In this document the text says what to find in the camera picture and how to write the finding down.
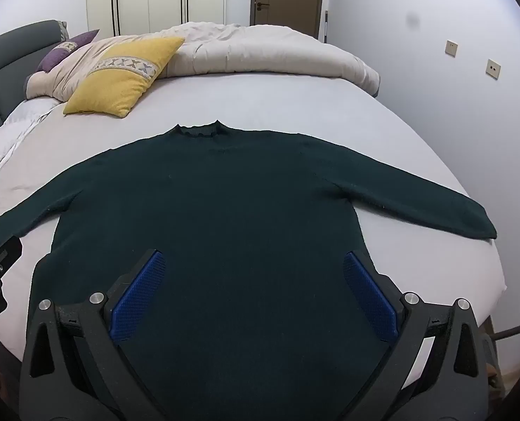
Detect yellow patterned pillow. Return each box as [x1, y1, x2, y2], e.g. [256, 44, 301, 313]
[63, 36, 186, 118]

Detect white wardrobe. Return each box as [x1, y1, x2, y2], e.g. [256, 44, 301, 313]
[86, 0, 254, 38]

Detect purple pillow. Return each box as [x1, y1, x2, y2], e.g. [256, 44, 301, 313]
[37, 29, 100, 72]

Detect grey padded headboard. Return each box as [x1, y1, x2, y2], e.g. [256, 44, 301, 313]
[0, 20, 70, 143]

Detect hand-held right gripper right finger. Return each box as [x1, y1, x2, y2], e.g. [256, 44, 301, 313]
[338, 251, 492, 421]

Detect thick dark cable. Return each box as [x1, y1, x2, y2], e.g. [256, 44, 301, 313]
[490, 319, 520, 340]

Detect beige pillow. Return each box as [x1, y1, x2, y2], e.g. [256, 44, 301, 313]
[25, 37, 111, 101]

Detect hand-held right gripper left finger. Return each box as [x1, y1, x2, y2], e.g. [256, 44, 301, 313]
[19, 249, 182, 421]

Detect beige duvet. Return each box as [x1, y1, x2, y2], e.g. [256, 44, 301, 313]
[159, 21, 381, 97]

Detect dark green sweater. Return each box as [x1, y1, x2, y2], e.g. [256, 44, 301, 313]
[0, 119, 498, 421]

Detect bed with white sheet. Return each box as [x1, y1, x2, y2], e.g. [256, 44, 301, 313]
[0, 72, 507, 404]

